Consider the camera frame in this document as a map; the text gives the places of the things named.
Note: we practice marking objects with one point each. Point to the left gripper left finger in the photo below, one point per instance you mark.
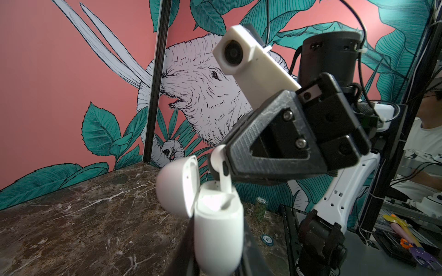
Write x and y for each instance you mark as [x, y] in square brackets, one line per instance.
[184, 262]

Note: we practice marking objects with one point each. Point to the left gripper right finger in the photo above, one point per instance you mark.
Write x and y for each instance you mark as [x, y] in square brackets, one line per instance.
[252, 262]

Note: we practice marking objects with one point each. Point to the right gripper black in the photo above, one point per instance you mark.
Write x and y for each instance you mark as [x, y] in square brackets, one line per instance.
[284, 139]

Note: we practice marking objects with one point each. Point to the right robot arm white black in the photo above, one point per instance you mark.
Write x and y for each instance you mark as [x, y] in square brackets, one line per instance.
[321, 233]

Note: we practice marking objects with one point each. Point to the poker chip near right base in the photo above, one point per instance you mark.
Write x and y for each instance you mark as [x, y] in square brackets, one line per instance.
[267, 240]

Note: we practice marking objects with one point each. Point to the green poker chip stack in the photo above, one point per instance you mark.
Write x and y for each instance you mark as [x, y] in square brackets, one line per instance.
[260, 208]

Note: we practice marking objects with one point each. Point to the person in white shirt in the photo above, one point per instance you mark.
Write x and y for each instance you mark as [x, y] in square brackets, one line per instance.
[426, 137]

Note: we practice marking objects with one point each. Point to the black mounting rail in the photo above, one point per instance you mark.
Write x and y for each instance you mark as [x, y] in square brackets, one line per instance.
[291, 226]

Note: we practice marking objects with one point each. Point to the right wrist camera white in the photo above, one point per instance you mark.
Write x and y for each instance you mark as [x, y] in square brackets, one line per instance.
[257, 74]

